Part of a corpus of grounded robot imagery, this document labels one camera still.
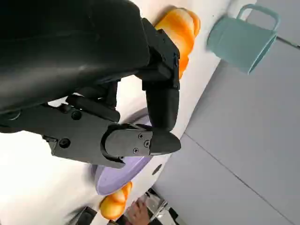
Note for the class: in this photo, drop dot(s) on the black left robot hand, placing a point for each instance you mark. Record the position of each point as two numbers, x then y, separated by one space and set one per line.
70 47

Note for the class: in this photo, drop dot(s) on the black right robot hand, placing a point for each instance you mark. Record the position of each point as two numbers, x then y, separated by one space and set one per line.
87 216

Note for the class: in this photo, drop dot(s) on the orange toy bread roll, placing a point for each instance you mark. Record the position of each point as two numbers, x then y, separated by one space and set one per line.
185 32

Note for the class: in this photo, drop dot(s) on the pumpkin-shaped orange toy bread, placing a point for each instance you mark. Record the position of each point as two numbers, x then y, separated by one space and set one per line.
112 206

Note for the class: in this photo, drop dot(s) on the lilac plate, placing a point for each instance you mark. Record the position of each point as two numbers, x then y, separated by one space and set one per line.
117 180

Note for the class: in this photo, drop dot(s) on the person's hand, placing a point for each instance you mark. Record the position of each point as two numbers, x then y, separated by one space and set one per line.
138 214

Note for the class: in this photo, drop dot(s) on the silver metal stand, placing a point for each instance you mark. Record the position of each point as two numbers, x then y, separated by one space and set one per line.
155 202

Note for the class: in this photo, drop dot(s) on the black table grommet hole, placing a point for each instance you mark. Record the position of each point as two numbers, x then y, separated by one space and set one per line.
157 169

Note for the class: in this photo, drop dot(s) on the pale green mug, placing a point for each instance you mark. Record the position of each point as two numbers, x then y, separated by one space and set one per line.
234 47

